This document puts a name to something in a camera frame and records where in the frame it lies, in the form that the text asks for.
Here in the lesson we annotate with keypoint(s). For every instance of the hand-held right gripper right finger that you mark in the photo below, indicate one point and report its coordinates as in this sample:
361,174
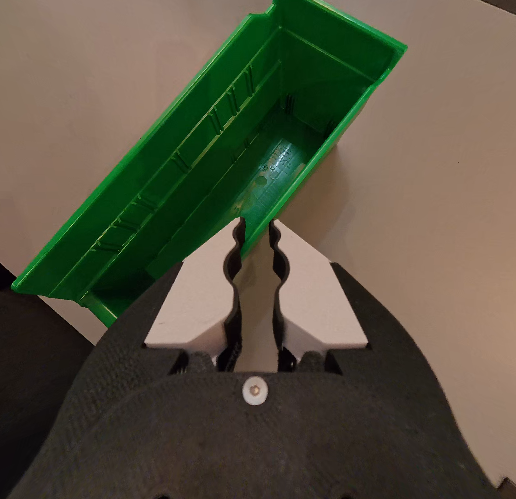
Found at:
318,305

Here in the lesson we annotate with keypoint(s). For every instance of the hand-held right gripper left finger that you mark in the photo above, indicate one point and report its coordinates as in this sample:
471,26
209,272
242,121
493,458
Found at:
189,305

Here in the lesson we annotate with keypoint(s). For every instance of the green plastic bin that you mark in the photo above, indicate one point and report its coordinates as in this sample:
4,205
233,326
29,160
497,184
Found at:
189,184

